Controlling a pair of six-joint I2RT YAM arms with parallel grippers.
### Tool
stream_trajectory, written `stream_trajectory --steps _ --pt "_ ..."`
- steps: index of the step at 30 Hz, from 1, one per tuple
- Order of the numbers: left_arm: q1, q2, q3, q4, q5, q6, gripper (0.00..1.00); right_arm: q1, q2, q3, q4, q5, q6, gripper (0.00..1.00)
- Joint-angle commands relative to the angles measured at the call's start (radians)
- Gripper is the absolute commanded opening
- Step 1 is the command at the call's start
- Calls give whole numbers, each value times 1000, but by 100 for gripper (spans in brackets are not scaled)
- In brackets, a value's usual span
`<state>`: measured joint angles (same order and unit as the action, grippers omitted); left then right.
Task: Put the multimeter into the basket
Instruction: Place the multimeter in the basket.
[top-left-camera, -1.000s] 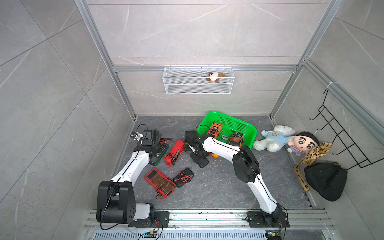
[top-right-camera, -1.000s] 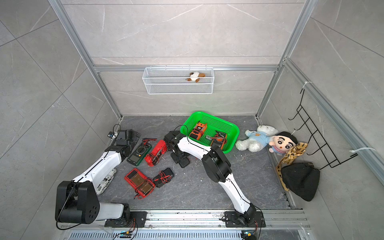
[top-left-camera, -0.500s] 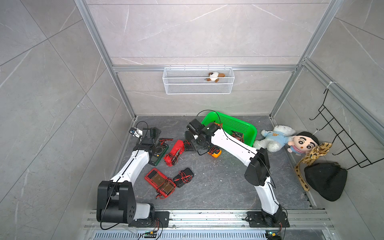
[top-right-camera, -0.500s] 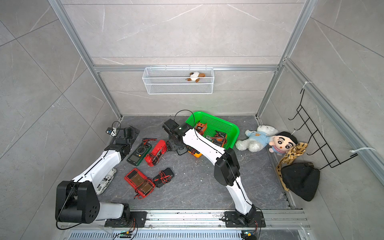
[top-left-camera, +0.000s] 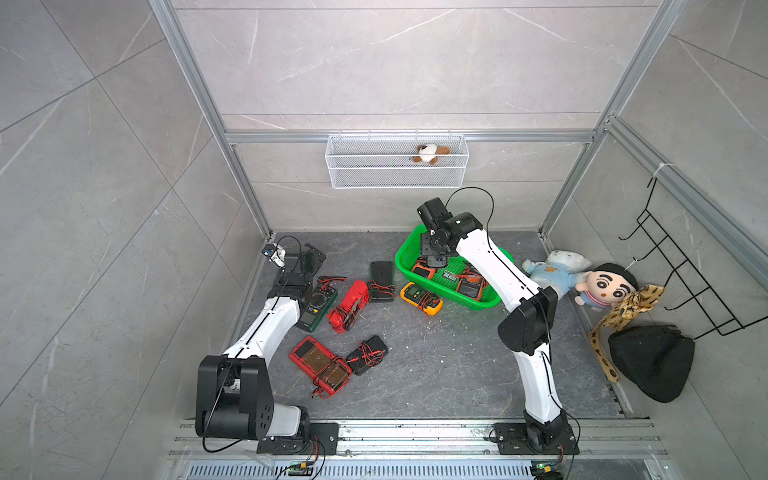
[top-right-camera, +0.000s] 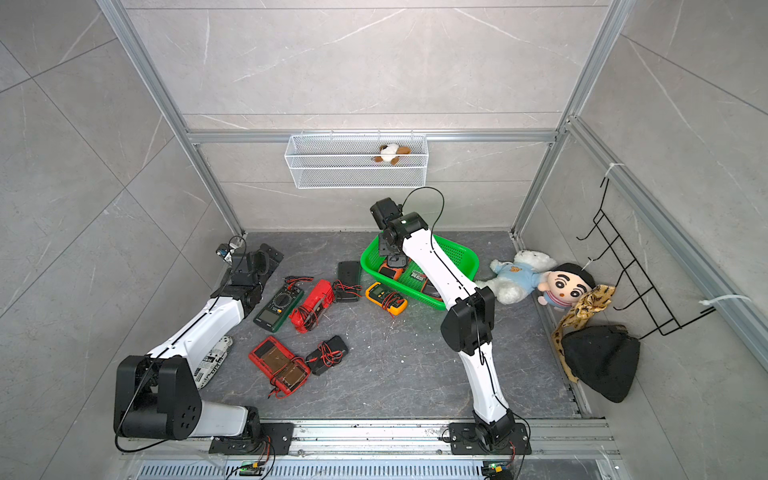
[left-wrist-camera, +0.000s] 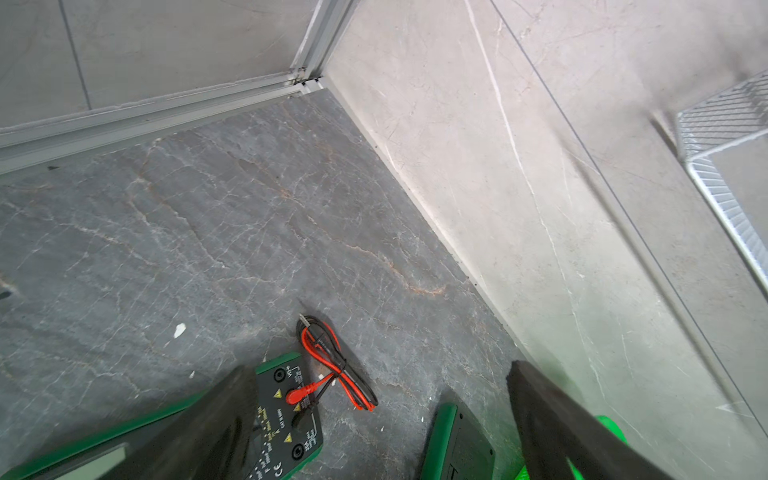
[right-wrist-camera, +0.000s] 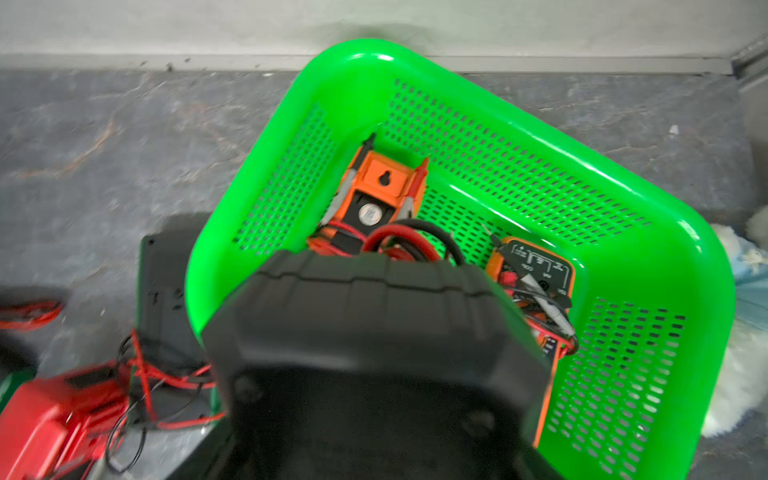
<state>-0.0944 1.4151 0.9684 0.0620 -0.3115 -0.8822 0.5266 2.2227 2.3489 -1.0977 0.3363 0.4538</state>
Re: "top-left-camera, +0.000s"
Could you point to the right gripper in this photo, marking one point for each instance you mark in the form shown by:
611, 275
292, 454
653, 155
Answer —
424, 239

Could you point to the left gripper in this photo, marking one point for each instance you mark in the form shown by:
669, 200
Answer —
312, 263

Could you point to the orange multimeter with leads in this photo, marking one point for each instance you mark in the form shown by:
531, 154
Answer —
423, 269

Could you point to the dark green multimeter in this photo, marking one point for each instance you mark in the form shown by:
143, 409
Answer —
317, 308

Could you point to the orange grey Victor multimeter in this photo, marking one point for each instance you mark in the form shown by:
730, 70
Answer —
471, 283

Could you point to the red multimeter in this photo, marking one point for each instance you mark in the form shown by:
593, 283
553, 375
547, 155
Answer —
343, 317

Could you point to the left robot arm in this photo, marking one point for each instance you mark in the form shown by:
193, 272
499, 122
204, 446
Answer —
234, 397

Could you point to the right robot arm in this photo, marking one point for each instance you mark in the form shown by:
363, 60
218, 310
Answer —
526, 329

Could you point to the small label in basket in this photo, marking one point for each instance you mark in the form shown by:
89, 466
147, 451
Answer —
450, 276

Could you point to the green plastic basket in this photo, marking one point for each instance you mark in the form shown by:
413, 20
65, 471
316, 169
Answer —
410, 251

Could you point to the yellow multimeter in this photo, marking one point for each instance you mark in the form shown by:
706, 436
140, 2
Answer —
421, 298

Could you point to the black multimeter far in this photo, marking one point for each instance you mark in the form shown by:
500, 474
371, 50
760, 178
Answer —
381, 286

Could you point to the small black multimeter with leads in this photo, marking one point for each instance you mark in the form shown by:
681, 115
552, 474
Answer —
368, 354

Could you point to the red flat multimeter case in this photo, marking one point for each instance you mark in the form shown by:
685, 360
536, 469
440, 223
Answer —
329, 373

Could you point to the small brown white plush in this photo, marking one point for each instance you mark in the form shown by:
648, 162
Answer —
430, 153

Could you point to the white blue plush bear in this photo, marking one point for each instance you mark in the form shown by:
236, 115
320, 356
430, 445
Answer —
562, 271

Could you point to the cartoon boy plush doll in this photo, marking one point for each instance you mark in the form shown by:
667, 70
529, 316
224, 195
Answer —
607, 285

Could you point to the leopard print cloth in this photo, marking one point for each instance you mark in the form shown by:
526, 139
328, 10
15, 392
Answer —
619, 317

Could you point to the black fabric bag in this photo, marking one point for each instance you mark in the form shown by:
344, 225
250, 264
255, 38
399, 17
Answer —
656, 358

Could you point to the white wire wall basket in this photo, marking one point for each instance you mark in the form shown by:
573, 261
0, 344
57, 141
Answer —
378, 161

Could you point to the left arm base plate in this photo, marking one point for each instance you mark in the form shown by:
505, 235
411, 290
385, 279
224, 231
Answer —
312, 438

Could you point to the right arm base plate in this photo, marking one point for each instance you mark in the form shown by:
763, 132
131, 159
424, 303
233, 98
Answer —
522, 438

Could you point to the black wire wall rack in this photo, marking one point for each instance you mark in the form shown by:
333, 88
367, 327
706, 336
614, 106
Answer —
711, 314

